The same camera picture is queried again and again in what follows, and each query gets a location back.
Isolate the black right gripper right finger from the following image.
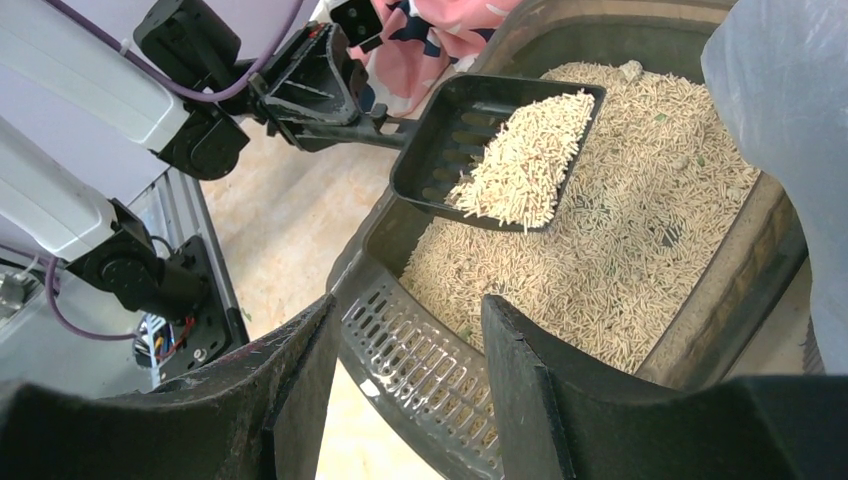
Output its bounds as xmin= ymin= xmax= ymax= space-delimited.
xmin=481 ymin=295 xmax=847 ymax=479

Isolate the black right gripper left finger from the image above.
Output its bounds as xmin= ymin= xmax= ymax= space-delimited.
xmin=1 ymin=296 xmax=338 ymax=479

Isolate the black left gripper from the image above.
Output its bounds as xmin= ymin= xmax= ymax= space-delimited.
xmin=249 ymin=22 xmax=365 ymax=152

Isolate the black litter scoop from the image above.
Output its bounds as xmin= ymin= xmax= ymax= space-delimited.
xmin=293 ymin=74 xmax=607 ymax=232

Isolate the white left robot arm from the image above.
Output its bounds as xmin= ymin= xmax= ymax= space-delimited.
xmin=1 ymin=69 xmax=385 ymax=323

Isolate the dark green litter box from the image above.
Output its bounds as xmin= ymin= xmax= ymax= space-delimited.
xmin=327 ymin=1 xmax=807 ymax=479

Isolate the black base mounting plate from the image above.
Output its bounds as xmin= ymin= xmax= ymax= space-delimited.
xmin=132 ymin=235 xmax=249 ymax=389

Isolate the pink patterned cloth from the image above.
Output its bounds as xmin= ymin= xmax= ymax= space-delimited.
xmin=351 ymin=0 xmax=520 ymax=117

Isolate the blue plastic bin liner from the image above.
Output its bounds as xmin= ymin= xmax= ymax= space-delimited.
xmin=701 ymin=0 xmax=847 ymax=375

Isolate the aluminium frame rail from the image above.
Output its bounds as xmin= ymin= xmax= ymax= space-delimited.
xmin=1 ymin=170 xmax=237 ymax=398

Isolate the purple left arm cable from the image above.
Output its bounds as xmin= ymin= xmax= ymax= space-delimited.
xmin=0 ymin=0 xmax=306 ymax=342

